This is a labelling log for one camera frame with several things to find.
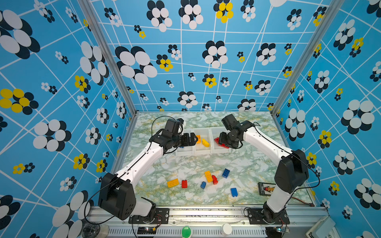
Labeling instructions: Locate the blue square lego brick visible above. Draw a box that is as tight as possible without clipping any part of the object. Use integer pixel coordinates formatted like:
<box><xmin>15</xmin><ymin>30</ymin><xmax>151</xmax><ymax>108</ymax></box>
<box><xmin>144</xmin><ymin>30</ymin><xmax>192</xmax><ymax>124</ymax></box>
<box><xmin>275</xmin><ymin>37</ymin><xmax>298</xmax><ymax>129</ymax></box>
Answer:
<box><xmin>222</xmin><ymin>169</ymin><xmax>230</xmax><ymax>179</ymax></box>

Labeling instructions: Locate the yellow wide lego brick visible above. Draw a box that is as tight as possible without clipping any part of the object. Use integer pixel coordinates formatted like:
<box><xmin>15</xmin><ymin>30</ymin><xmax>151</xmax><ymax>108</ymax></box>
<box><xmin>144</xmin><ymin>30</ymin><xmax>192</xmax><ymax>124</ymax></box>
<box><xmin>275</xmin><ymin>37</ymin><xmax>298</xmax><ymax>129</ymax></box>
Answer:
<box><xmin>167</xmin><ymin>179</ymin><xmax>179</xmax><ymax>188</ymax></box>

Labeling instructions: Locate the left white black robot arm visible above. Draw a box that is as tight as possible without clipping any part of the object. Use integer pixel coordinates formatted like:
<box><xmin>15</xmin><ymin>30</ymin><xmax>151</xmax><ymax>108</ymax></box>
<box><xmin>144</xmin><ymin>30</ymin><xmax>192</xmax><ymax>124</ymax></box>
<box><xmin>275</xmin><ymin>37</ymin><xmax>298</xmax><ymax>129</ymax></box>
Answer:
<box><xmin>98</xmin><ymin>117</ymin><xmax>198</xmax><ymax>221</ymax></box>

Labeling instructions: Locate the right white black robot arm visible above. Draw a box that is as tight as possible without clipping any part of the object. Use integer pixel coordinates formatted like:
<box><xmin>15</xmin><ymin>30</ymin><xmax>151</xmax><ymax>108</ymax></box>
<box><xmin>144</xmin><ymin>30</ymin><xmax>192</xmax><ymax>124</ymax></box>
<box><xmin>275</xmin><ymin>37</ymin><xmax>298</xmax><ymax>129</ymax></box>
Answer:
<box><xmin>219</xmin><ymin>114</ymin><xmax>309</xmax><ymax>223</ymax></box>

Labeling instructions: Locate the left white plastic bin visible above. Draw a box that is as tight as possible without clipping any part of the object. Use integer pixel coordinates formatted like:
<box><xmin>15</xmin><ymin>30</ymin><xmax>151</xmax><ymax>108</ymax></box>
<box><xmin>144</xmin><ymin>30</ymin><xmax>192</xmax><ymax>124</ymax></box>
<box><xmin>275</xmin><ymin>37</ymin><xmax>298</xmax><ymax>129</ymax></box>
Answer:
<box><xmin>175</xmin><ymin>129</ymin><xmax>194</xmax><ymax>156</ymax></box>

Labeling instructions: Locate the right white plastic bin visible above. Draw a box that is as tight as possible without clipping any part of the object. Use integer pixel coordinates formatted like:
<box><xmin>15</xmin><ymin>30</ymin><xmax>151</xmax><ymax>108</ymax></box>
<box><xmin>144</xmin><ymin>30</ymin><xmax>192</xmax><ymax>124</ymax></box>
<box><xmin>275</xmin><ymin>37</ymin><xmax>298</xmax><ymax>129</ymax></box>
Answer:
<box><xmin>210</xmin><ymin>127</ymin><xmax>231</xmax><ymax>154</ymax></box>

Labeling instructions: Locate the small red lego brick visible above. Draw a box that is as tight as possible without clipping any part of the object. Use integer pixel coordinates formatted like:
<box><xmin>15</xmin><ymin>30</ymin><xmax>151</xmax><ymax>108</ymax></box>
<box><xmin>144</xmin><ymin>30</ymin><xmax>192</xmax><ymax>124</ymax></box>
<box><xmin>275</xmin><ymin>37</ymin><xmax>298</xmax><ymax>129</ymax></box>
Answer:
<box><xmin>182</xmin><ymin>180</ymin><xmax>188</xmax><ymax>188</ymax></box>

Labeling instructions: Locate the yellow long lego brick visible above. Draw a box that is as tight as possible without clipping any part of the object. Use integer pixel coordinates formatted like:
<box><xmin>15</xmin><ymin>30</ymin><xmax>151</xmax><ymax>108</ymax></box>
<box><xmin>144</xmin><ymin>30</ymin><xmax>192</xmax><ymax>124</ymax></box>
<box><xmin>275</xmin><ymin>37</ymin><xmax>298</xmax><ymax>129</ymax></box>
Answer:
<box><xmin>204</xmin><ymin>171</ymin><xmax>213</xmax><ymax>182</ymax></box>

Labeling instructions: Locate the red curved lego brick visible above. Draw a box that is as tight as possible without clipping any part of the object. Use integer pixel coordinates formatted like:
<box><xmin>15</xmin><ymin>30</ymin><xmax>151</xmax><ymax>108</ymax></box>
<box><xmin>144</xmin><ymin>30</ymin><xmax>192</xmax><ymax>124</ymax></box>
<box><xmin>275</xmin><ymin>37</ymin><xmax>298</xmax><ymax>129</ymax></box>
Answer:
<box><xmin>212</xmin><ymin>175</ymin><xmax>218</xmax><ymax>185</ymax></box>

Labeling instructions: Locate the small blue lego brick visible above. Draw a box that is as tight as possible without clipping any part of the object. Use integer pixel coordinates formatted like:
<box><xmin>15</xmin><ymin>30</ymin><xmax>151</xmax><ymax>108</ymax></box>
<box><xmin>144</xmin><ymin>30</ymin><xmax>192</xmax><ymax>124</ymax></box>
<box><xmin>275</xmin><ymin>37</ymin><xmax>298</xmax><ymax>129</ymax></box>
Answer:
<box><xmin>200</xmin><ymin>181</ymin><xmax>206</xmax><ymax>189</ymax></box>

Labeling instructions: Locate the blue lego brick front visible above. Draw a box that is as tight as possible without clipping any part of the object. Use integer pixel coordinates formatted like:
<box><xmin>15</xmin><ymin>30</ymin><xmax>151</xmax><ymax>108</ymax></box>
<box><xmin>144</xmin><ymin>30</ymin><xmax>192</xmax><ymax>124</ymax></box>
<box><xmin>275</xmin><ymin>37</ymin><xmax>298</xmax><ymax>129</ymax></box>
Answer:
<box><xmin>230</xmin><ymin>188</ymin><xmax>238</xmax><ymax>197</ymax></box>

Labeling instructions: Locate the white round knob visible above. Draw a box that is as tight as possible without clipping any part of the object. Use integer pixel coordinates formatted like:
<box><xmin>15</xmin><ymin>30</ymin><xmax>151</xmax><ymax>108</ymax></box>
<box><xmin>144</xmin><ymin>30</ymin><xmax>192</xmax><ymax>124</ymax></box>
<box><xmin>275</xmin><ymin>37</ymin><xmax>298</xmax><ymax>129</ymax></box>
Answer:
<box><xmin>220</xmin><ymin>223</ymin><xmax>233</xmax><ymax>236</ymax></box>

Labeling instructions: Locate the green push button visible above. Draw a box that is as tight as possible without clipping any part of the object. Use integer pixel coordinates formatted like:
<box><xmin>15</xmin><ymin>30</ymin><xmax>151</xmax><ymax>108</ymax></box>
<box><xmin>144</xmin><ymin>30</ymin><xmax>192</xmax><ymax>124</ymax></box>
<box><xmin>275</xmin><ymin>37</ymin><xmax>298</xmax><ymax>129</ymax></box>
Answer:
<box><xmin>181</xmin><ymin>226</ymin><xmax>192</xmax><ymax>238</ymax></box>

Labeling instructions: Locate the clear tape roll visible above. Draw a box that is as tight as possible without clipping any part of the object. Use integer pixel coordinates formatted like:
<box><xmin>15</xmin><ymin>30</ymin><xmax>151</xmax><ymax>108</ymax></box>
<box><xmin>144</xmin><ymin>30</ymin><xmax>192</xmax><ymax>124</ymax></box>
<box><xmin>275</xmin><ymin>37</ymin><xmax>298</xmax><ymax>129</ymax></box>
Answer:
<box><xmin>81</xmin><ymin>223</ymin><xmax>109</xmax><ymax>238</ymax></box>

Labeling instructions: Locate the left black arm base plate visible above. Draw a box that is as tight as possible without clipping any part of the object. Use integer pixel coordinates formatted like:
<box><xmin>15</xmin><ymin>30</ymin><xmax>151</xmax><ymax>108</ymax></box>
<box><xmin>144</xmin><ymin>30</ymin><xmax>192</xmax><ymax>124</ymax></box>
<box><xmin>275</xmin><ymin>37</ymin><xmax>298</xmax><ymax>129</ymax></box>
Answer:
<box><xmin>129</xmin><ymin>208</ymin><xmax>170</xmax><ymax>225</ymax></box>

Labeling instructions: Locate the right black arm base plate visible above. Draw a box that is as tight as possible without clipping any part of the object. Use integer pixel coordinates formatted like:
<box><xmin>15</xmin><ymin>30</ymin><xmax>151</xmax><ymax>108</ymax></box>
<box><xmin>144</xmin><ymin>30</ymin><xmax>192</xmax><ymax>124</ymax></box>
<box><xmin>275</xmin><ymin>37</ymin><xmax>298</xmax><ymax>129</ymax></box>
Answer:
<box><xmin>244</xmin><ymin>208</ymin><xmax>290</xmax><ymax>226</ymax></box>

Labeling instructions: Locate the aluminium front rail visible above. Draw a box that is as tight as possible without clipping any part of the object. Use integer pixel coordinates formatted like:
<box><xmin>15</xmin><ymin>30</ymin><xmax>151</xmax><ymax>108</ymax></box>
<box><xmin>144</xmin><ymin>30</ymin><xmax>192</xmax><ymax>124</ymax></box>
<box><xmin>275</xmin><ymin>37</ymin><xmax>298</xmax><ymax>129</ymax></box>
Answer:
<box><xmin>106</xmin><ymin>204</ymin><xmax>331</xmax><ymax>238</ymax></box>

